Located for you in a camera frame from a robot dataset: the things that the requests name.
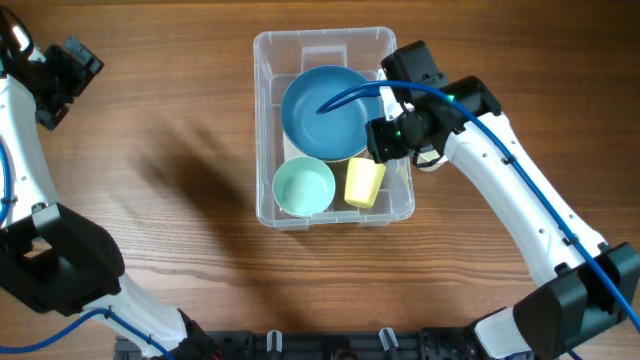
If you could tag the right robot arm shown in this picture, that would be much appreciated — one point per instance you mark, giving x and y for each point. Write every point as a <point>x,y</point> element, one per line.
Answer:
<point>583,285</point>

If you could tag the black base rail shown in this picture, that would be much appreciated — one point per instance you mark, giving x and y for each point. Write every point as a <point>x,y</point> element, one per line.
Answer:
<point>425,344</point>

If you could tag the yellow cup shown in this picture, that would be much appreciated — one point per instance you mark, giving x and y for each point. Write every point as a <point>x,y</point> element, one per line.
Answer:
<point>363,181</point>

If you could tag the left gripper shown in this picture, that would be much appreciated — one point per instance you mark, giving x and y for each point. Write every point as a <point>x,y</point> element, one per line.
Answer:
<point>48,113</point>

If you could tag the white label in container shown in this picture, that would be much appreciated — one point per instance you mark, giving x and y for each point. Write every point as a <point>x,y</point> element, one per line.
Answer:
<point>290,151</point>

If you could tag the clear plastic storage container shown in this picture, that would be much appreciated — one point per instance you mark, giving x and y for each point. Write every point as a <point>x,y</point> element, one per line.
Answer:
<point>279,57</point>

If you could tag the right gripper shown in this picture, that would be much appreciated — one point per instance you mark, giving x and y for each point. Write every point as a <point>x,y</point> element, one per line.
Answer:
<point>381,142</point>

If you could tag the dark blue bowl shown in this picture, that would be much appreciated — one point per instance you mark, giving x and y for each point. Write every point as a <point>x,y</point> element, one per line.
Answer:
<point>337,133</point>

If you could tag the cream large bowl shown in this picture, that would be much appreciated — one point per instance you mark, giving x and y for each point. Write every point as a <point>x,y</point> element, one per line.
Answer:
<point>363,154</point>

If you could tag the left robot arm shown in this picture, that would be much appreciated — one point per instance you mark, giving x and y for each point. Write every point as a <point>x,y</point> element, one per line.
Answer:
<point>52,258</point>

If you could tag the mint green small bowl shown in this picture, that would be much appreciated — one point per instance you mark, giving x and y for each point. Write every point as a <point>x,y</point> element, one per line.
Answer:
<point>304,186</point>

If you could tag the cream cup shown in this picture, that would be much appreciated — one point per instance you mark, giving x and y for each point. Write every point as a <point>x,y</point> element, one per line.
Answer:
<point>430,161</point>

